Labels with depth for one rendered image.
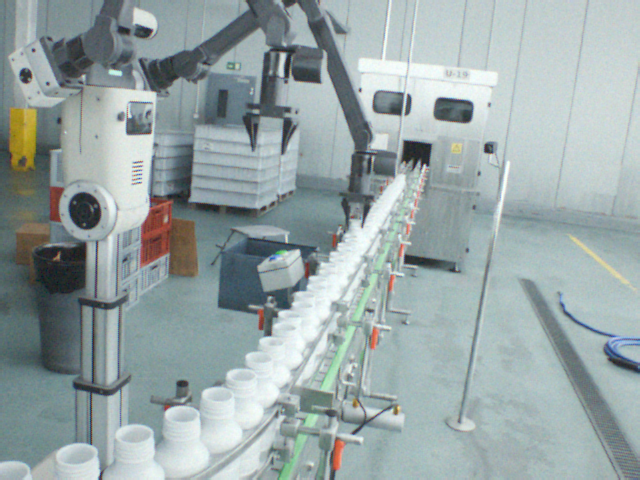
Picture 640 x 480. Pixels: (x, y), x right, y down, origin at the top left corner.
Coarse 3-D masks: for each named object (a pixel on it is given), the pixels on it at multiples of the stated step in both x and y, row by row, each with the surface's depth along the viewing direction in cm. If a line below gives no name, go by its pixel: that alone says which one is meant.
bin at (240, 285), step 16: (240, 240) 241; (256, 240) 249; (272, 240) 248; (224, 256) 220; (240, 256) 219; (256, 256) 218; (304, 256) 246; (320, 256) 239; (224, 272) 222; (240, 272) 220; (256, 272) 219; (224, 288) 223; (240, 288) 222; (256, 288) 220; (304, 288) 226; (224, 304) 224; (240, 304) 223; (256, 304) 221; (288, 304) 219
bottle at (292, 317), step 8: (280, 312) 96; (288, 312) 97; (296, 312) 96; (280, 320) 94; (288, 320) 94; (296, 320) 94; (272, 336) 96; (296, 344) 94; (304, 344) 96; (304, 352) 97
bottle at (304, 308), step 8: (296, 304) 102; (304, 304) 102; (304, 312) 99; (312, 312) 101; (304, 320) 99; (304, 328) 100; (312, 328) 101; (304, 336) 99; (312, 336) 100; (312, 360) 101; (312, 368) 102; (304, 376) 101; (304, 384) 101
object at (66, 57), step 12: (48, 36) 125; (48, 48) 124; (60, 48) 123; (72, 48) 124; (48, 60) 124; (60, 60) 124; (72, 60) 125; (84, 60) 125; (60, 72) 125; (72, 72) 126; (84, 72) 128; (60, 84) 125; (72, 84) 127; (84, 84) 132
